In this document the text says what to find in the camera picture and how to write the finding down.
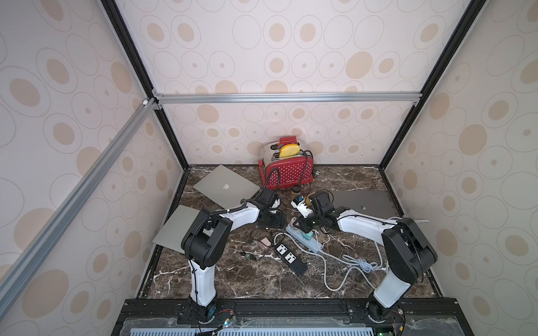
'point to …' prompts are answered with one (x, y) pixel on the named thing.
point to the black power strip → (289, 257)
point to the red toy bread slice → (289, 140)
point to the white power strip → (312, 244)
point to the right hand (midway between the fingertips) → (295, 225)
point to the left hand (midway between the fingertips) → (284, 223)
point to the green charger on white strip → (308, 236)
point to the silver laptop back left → (225, 187)
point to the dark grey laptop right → (374, 201)
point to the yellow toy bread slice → (289, 150)
